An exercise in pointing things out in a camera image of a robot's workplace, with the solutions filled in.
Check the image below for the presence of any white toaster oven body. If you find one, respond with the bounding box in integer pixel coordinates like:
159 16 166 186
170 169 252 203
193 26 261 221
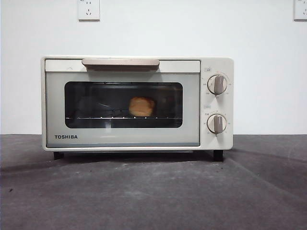
40 55 235 161

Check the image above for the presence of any glass oven door with handle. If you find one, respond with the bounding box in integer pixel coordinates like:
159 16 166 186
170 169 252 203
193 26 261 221
45 58 201 148

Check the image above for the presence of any metal wire oven rack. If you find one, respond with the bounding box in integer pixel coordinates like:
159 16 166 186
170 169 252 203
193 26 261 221
66 109 183 120

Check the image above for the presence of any temperature knob, beige grip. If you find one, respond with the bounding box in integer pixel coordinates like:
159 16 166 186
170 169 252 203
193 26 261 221
207 74 228 95

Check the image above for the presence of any white wall socket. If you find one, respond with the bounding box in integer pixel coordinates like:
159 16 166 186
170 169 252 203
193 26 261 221
78 0 100 22
294 0 307 22

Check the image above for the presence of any timer knob, beige grip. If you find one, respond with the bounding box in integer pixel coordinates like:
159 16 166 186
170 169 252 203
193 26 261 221
207 114 227 134

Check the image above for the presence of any golden braided bread loaf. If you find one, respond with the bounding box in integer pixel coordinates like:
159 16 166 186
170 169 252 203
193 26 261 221
129 96 156 117

